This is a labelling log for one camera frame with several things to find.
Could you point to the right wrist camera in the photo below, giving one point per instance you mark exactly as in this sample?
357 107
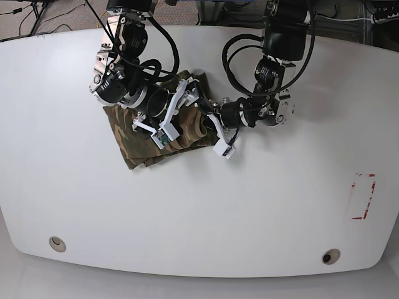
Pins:
165 135

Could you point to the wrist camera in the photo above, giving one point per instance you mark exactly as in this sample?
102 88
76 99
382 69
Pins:
222 149
165 135

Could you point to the white power strip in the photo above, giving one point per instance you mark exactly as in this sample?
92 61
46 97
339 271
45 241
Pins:
384 16

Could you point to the left table cable grommet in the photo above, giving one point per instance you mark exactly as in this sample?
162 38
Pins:
57 244

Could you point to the red tape rectangle marking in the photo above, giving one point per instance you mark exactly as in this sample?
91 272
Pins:
361 194

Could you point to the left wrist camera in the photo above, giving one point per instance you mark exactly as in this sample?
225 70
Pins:
222 149

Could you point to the right table cable grommet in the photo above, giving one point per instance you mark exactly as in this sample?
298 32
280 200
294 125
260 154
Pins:
331 256

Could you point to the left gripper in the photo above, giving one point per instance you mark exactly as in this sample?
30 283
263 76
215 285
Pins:
223 118

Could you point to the table cable grommet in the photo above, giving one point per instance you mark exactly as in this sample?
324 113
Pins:
331 256
57 244

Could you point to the camouflage t-shirt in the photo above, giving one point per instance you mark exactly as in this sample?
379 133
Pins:
139 132

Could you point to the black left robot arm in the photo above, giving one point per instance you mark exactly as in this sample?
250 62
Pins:
287 44

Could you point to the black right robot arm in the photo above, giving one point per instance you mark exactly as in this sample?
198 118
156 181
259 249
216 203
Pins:
122 81

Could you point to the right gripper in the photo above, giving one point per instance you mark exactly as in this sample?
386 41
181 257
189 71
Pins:
162 106

